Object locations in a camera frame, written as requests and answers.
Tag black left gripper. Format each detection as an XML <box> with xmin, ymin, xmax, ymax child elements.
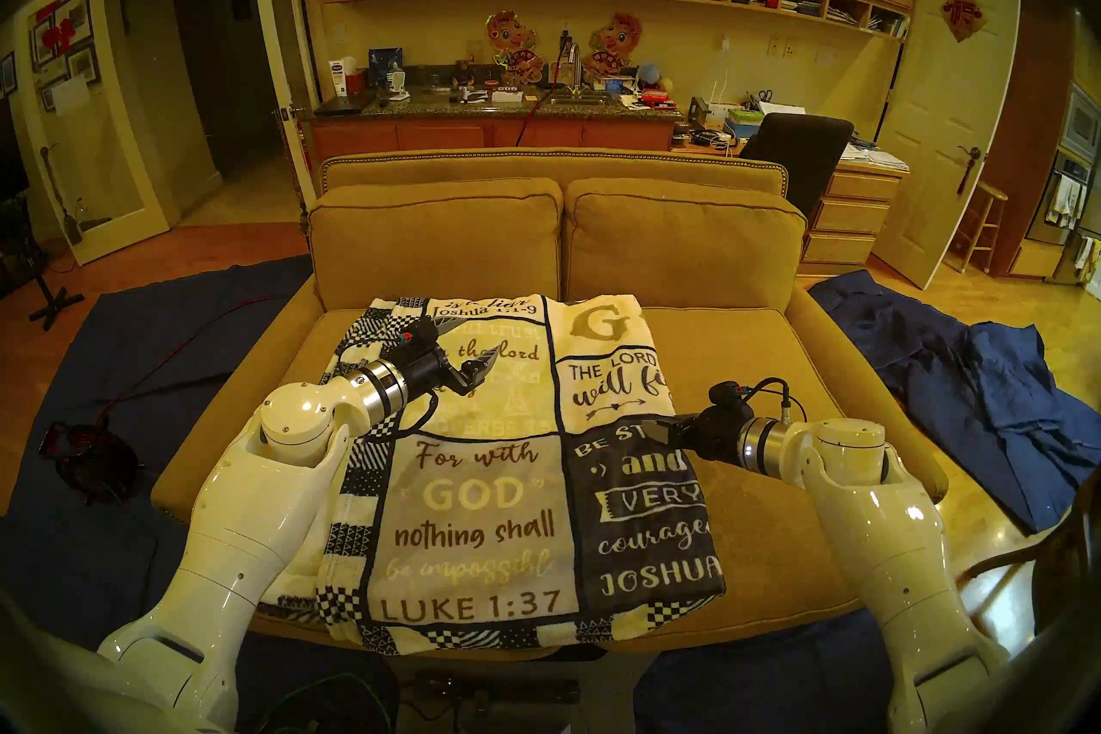
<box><xmin>396</xmin><ymin>315</ymin><xmax>502</xmax><ymax>402</ymax></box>

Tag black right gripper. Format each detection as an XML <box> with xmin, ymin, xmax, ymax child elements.
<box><xmin>641</xmin><ymin>401</ymin><xmax>751</xmax><ymax>468</ymax></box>

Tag printed scripture fleece blanket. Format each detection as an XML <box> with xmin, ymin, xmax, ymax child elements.
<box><xmin>258</xmin><ymin>294</ymin><xmax>726</xmax><ymax>656</ymax></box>

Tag wooden counter with stone top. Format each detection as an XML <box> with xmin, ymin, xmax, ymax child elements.
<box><xmin>297</xmin><ymin>83</ymin><xmax>680</xmax><ymax>178</ymax></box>

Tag wooden desk with drawers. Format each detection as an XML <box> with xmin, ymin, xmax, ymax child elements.
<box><xmin>675</xmin><ymin>139</ymin><xmax>910</xmax><ymax>277</ymax></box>

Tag black office chair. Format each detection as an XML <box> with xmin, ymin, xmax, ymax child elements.
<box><xmin>740</xmin><ymin>113</ymin><xmax>855</xmax><ymax>217</ymax></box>

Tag crumpled dark blue cloth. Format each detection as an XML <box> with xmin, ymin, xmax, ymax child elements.
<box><xmin>809</xmin><ymin>270</ymin><xmax>1101</xmax><ymax>535</ymax></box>

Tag black power strip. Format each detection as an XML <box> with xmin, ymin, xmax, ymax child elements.
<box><xmin>400</xmin><ymin>676</ymin><xmax>581</xmax><ymax>720</ymax></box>

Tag stack of papers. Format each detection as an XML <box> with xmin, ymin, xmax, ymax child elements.
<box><xmin>839</xmin><ymin>141</ymin><xmax>910</xmax><ymax>172</ymax></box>

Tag white narrow open door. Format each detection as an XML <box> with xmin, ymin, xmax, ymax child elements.
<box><xmin>248</xmin><ymin>0</ymin><xmax>317</xmax><ymax>234</ymax></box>

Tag wooden stool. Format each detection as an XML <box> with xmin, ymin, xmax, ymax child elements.
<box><xmin>953</xmin><ymin>182</ymin><xmax>1009</xmax><ymax>275</ymax></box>

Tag cream panel door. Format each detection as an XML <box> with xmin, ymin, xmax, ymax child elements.
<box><xmin>871</xmin><ymin>0</ymin><xmax>1022</xmax><ymax>290</ymax></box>

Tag black and red floor device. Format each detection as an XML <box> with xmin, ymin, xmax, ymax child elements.
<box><xmin>39</xmin><ymin>421</ymin><xmax>143</xmax><ymax>505</ymax></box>

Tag white glass french door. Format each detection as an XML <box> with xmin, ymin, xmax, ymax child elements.
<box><xmin>13</xmin><ymin>0</ymin><xmax>170</xmax><ymax>266</ymax></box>

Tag black standing fan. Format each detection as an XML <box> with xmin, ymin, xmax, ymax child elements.
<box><xmin>0</xmin><ymin>195</ymin><xmax>85</xmax><ymax>331</ymax></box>

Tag hanging kitchen towels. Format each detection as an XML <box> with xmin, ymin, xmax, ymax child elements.
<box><xmin>1048</xmin><ymin>173</ymin><xmax>1086</xmax><ymax>226</ymax></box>

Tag black television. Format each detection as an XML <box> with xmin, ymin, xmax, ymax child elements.
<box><xmin>0</xmin><ymin>100</ymin><xmax>29</xmax><ymax>200</ymax></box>

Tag red diamond door sign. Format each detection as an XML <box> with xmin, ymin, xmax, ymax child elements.
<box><xmin>941</xmin><ymin>0</ymin><xmax>988</xmax><ymax>43</ymax></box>

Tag steel microwave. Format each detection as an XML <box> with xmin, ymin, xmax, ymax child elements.
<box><xmin>1062</xmin><ymin>87</ymin><xmax>1101</xmax><ymax>161</ymax></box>

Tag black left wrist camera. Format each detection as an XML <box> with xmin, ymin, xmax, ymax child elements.
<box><xmin>391</xmin><ymin>315</ymin><xmax>441</xmax><ymax>353</ymax></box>

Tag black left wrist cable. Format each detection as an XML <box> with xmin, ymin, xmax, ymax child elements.
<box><xmin>331</xmin><ymin>337</ymin><xmax>441</xmax><ymax>442</ymax></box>

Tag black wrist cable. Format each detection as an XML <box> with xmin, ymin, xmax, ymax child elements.
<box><xmin>748</xmin><ymin>377</ymin><xmax>792</xmax><ymax>425</ymax></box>
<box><xmin>331</xmin><ymin>337</ymin><xmax>441</xmax><ymax>442</ymax></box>

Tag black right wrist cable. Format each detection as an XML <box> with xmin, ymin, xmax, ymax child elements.
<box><xmin>748</xmin><ymin>377</ymin><xmax>792</xmax><ymax>425</ymax></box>

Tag red counter cable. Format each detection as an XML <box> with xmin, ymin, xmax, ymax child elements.
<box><xmin>514</xmin><ymin>44</ymin><xmax>573</xmax><ymax>148</ymax></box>

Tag yellow loveseat sofa frame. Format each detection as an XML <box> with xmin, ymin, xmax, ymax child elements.
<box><xmin>151</xmin><ymin>149</ymin><xmax>947</xmax><ymax>656</ymax></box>

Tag red floor cable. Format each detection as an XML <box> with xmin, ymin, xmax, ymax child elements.
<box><xmin>95</xmin><ymin>295</ymin><xmax>285</xmax><ymax>425</ymax></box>

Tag steel wall oven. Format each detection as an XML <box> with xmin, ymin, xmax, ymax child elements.
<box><xmin>1028</xmin><ymin>152</ymin><xmax>1100</xmax><ymax>247</ymax></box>

